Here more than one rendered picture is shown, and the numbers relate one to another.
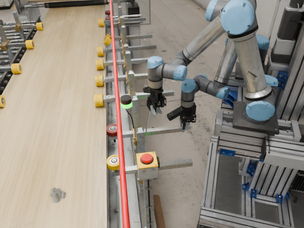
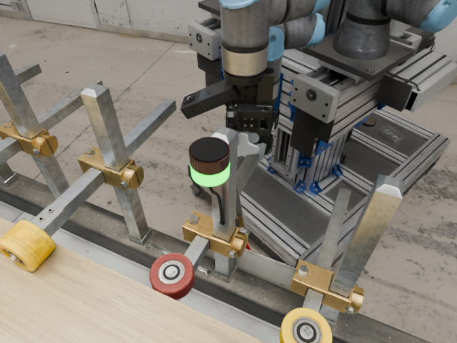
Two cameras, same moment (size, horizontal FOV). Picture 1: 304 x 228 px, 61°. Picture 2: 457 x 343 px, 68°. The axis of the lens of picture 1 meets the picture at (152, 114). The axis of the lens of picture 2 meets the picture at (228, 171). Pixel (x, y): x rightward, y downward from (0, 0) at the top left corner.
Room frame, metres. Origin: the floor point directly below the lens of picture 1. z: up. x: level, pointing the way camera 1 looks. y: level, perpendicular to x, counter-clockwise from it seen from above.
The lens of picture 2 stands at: (0.89, 0.43, 1.46)
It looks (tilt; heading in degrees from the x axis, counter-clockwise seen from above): 45 degrees down; 302
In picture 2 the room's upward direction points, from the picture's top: straight up
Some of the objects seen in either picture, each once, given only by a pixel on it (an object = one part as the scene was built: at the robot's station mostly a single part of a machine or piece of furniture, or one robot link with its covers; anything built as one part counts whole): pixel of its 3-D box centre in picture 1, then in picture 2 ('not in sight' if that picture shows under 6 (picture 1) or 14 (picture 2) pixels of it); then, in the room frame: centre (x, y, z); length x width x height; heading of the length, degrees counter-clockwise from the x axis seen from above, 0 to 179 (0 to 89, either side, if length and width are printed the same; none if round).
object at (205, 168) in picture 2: (125, 99); (209, 155); (1.12, 0.13, 1.13); 0.06 x 0.06 x 0.02
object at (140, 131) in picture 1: (142, 164); (347, 271); (0.87, 0.06, 0.90); 0.04 x 0.04 x 0.48; 7
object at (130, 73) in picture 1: (133, 103); (123, 181); (1.37, 0.12, 0.92); 0.04 x 0.04 x 0.48; 7
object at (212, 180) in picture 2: (126, 103); (210, 167); (1.12, 0.13, 1.10); 0.06 x 0.06 x 0.02
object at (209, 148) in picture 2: (127, 113); (211, 197); (1.12, 0.13, 1.03); 0.06 x 0.06 x 0.22; 7
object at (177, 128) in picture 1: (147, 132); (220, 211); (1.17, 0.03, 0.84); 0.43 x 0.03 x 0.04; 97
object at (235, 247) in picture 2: (136, 135); (214, 236); (1.14, 0.09, 0.85); 0.14 x 0.06 x 0.05; 7
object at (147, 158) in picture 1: (146, 159); not in sight; (0.62, 0.02, 1.22); 0.04 x 0.04 x 0.02
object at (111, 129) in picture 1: (113, 134); (174, 285); (1.14, 0.23, 0.85); 0.08 x 0.08 x 0.11
